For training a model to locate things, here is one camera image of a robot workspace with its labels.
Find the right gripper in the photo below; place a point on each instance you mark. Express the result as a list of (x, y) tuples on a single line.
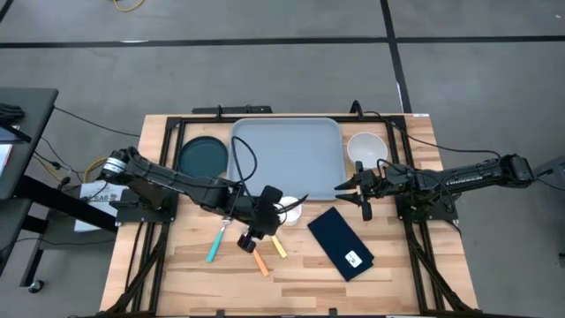
[(367, 183)]

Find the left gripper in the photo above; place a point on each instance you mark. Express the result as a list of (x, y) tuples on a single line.
[(265, 214)]

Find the white mug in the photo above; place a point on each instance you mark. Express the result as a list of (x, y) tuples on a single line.
[(293, 217)]

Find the white bowl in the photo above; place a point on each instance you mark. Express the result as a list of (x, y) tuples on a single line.
[(367, 148)]

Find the navy cloth napkin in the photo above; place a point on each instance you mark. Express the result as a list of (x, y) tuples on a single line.
[(337, 243)]

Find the dark teal plate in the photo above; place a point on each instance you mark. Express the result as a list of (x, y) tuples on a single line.
[(203, 156)]

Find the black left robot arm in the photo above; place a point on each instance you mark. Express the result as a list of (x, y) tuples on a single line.
[(176, 181)]

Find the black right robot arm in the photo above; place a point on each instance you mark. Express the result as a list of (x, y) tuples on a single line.
[(463, 176)]

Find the grey plastic tray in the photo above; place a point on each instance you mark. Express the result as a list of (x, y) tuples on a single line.
[(291, 159)]

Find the black edge clip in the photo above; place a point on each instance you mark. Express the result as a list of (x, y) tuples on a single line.
[(333, 312), (219, 312)]

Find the grey equipment stand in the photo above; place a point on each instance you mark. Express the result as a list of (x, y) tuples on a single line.
[(552, 172)]

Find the white printed paper sheet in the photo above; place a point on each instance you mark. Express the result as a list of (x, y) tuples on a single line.
[(88, 221)]

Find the black side desk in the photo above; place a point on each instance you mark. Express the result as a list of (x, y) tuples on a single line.
[(31, 132)]

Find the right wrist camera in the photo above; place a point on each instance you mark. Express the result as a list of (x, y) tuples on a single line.
[(366, 212)]

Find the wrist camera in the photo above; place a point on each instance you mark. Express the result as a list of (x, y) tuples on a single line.
[(247, 242), (366, 212)]

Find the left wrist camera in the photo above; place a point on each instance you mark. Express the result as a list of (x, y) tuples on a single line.
[(247, 242)]

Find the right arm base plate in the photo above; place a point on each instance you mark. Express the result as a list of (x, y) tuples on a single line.
[(446, 216)]

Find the black aluminium table frame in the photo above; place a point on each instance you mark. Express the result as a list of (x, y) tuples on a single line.
[(173, 122)]

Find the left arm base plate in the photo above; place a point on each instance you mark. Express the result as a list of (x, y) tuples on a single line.
[(132, 214)]

